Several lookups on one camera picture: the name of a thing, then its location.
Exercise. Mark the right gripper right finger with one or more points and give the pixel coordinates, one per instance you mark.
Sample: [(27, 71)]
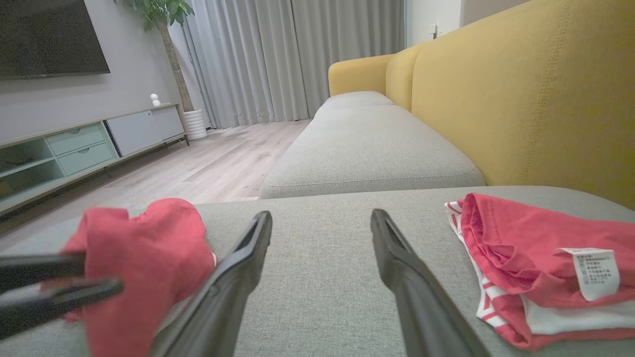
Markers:
[(421, 307)]

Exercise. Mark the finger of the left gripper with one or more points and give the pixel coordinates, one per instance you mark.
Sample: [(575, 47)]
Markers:
[(39, 270), (54, 302)]

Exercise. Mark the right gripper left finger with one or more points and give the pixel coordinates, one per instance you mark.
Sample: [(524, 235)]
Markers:
[(223, 297)]

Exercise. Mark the red shorts with white stripe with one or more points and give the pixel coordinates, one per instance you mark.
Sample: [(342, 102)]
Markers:
[(149, 248)]

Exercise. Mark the red white numbered jersey shirt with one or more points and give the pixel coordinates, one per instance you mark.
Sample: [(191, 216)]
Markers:
[(521, 248)]

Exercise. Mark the large grey sofa seat cushion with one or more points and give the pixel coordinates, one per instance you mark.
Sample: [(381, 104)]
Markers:
[(322, 248)]

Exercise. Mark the medium grey sofa seat cushion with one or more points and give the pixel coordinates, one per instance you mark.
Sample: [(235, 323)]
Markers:
[(367, 148)]

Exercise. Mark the grey low tv cabinet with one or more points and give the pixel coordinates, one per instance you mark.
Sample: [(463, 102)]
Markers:
[(144, 129)]

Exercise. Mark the white ribbed plant pot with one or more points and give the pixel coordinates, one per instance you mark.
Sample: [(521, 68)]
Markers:
[(195, 124)]

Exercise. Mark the small white figurine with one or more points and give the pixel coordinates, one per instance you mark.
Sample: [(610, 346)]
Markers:
[(155, 100)]

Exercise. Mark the small grey sofa seat cushion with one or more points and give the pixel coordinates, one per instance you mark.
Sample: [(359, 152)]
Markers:
[(352, 101)]

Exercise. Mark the wide yellow sofa backrest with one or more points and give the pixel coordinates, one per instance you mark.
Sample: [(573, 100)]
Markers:
[(521, 99)]

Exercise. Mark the narrow yellow sofa backrest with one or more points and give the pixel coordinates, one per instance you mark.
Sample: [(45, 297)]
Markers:
[(402, 74)]

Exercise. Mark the black flat television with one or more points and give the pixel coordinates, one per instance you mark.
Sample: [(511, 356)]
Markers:
[(49, 34)]

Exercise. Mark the grey pleated curtain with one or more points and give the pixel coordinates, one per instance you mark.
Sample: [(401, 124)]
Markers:
[(278, 49)]

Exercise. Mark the green potted tree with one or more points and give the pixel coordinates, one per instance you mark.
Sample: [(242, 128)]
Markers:
[(158, 10)]

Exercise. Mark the small wall socket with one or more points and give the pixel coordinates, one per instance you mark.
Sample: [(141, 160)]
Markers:
[(435, 30)]

